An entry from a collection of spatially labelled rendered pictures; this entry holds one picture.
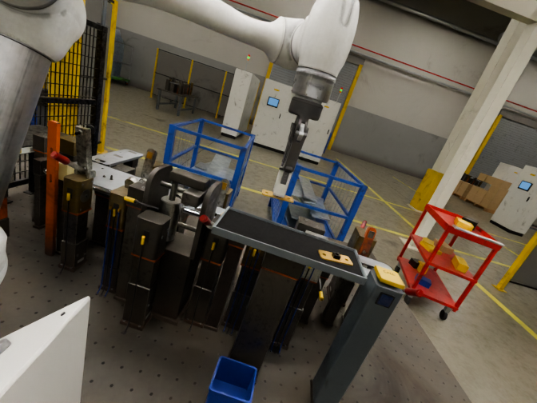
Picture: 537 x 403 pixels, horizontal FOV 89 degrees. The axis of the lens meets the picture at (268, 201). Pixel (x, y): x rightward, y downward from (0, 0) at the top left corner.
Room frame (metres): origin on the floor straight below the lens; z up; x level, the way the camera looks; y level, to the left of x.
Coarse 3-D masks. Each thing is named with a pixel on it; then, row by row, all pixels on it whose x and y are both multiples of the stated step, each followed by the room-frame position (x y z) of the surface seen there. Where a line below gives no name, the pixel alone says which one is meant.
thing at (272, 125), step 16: (272, 96) 8.75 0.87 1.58; (288, 96) 8.81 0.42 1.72; (272, 112) 8.77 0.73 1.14; (288, 112) 8.82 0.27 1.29; (336, 112) 8.98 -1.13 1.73; (256, 128) 8.73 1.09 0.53; (272, 128) 8.78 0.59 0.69; (288, 128) 8.84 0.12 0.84; (320, 128) 8.95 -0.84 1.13; (256, 144) 8.77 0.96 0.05; (272, 144) 8.80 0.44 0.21; (304, 144) 8.91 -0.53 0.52; (320, 144) 8.97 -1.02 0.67; (304, 160) 8.96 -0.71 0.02
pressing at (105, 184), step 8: (96, 168) 1.01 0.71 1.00; (104, 168) 1.04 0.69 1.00; (112, 168) 1.06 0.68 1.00; (96, 176) 0.94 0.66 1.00; (120, 176) 1.01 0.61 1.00; (128, 176) 1.04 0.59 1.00; (136, 176) 1.07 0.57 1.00; (96, 184) 0.88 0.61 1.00; (104, 184) 0.90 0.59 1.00; (112, 184) 0.92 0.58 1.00; (120, 184) 0.94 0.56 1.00; (104, 192) 0.85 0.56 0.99; (184, 208) 0.91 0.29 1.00; (192, 208) 0.94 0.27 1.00; (200, 208) 0.97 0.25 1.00; (360, 256) 1.01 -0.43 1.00; (368, 264) 0.96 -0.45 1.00; (376, 264) 0.99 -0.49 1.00; (384, 264) 1.01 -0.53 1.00; (368, 272) 0.90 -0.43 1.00
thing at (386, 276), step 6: (378, 270) 0.61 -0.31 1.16; (384, 270) 0.62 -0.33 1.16; (390, 270) 0.63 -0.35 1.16; (378, 276) 0.60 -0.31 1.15; (384, 276) 0.59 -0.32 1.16; (390, 276) 0.60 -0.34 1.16; (396, 276) 0.61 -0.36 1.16; (384, 282) 0.58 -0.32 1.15; (390, 282) 0.58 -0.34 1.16; (396, 282) 0.58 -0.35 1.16; (402, 282) 0.59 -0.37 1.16; (402, 288) 0.58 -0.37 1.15
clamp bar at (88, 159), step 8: (80, 128) 0.79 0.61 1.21; (88, 128) 0.80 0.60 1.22; (80, 136) 0.79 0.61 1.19; (88, 136) 0.80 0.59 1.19; (80, 144) 0.79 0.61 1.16; (88, 144) 0.80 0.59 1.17; (80, 152) 0.80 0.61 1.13; (88, 152) 0.80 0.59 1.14; (80, 160) 0.80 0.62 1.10; (88, 160) 0.81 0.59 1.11; (88, 168) 0.81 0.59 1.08
